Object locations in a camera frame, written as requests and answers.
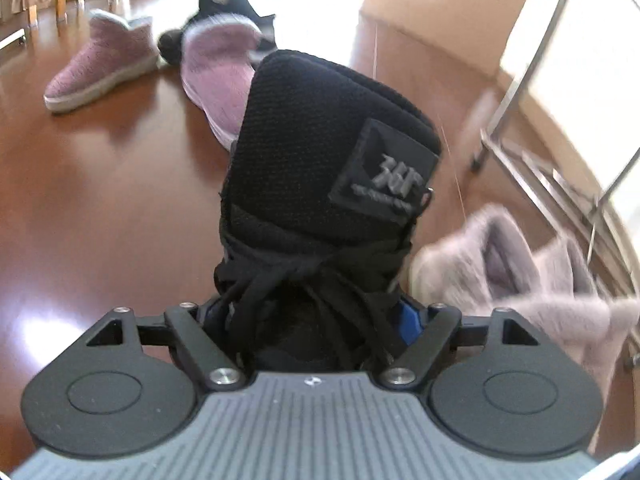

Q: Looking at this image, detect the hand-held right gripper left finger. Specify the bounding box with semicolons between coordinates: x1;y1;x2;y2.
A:
86;300;248;391

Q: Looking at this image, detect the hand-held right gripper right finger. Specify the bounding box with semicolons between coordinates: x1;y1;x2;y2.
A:
379;297;541;391

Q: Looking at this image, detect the black lace-up sneaker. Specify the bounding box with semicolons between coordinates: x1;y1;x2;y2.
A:
157;0;278;66
214;49;443;373

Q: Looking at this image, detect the purple knit ankle boot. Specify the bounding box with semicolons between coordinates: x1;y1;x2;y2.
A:
180;14;266;153
44;10;160;113

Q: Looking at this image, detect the metal corner shoe rack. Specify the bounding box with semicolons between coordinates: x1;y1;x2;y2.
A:
470;0;640;311

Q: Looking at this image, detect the brown cardboard box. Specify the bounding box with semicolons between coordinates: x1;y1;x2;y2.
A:
357;0;551;126

